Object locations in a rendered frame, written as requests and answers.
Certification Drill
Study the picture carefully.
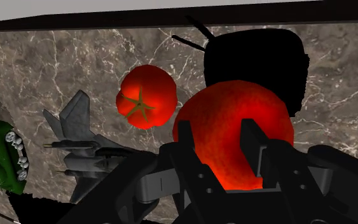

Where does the red tomato with green stem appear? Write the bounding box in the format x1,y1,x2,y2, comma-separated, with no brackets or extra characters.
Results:
115,64,179,130

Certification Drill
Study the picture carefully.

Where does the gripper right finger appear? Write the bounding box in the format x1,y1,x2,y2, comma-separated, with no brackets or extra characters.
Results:
241,118,358,224

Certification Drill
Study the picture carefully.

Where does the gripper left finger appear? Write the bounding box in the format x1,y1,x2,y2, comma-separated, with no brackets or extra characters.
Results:
57,120,229,224

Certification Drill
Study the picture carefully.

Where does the black object with two antennas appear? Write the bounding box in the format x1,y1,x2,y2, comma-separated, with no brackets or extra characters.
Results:
171,15,310,118

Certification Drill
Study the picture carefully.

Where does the grey toy jet plane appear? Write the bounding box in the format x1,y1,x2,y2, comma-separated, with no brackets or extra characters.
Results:
43,90,155,204

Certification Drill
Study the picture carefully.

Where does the red round fruit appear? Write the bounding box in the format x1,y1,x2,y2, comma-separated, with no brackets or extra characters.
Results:
172,80,295,191

